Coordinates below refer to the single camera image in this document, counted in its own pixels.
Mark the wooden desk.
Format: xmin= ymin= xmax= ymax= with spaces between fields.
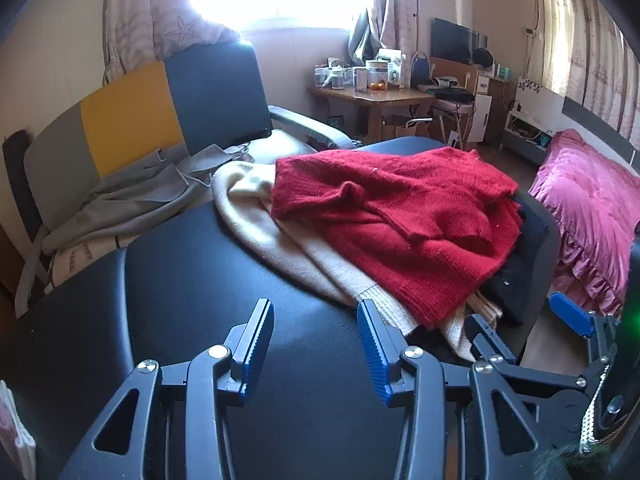
xmin=430 ymin=57 xmax=516 ymax=148

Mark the cluster of glass jars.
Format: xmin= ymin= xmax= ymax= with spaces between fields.
xmin=314 ymin=57 xmax=368 ymax=91

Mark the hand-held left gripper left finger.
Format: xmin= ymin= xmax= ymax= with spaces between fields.
xmin=57 ymin=298 xmax=276 ymax=480

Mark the cream knit sweater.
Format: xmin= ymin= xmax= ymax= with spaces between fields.
xmin=211 ymin=162 xmax=503 ymax=363

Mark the white pillow grey print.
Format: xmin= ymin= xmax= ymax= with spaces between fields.
xmin=47 ymin=232 xmax=131 ymax=291

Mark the wooden table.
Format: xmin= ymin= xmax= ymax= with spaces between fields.
xmin=307 ymin=85 xmax=436 ymax=146

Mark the pink bedspread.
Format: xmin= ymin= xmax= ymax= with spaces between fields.
xmin=529 ymin=129 xmax=640 ymax=316

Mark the white cabinet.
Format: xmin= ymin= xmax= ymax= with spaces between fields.
xmin=470 ymin=72 xmax=501 ymax=143

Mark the black upright cushion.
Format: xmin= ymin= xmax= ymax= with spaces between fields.
xmin=2 ymin=130 xmax=48 ymax=241

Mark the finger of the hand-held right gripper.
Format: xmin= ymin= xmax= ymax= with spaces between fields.
xmin=462 ymin=312 xmax=593 ymax=401
xmin=547 ymin=292 xmax=621 ymax=376

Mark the striped curtain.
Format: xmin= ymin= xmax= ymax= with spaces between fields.
xmin=537 ymin=0 xmax=640 ymax=133

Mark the white pillow black lettering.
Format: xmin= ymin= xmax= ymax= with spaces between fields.
xmin=245 ymin=129 xmax=317 ymax=163

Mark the pile of pale clothes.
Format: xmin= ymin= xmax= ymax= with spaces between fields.
xmin=0 ymin=380 xmax=37 ymax=480

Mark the pale patterned curtain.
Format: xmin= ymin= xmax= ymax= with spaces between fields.
xmin=347 ymin=0 xmax=426 ymax=61

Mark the glass jar with oranges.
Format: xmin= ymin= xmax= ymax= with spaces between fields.
xmin=366 ymin=60 xmax=390 ymax=92

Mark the grey yellow blue armchair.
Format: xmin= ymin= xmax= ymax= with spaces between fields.
xmin=2 ymin=40 xmax=366 ymax=318

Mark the black garment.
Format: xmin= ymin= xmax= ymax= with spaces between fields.
xmin=481 ymin=192 xmax=553 ymax=323

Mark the grey low shelf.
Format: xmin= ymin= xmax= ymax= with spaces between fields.
xmin=502 ymin=110 xmax=553 ymax=161

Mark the white carton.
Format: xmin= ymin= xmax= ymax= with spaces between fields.
xmin=387 ymin=50 xmax=407 ymax=86

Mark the grey garment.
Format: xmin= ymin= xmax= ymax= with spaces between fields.
xmin=40 ymin=144 xmax=251 ymax=256

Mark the black monitor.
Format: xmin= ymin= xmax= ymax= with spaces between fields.
xmin=431 ymin=17 xmax=488 ymax=66

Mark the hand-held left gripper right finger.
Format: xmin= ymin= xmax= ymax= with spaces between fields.
xmin=356 ymin=299 xmax=576 ymax=480

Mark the red knit sweater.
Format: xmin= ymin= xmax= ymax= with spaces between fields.
xmin=270 ymin=149 xmax=523 ymax=330

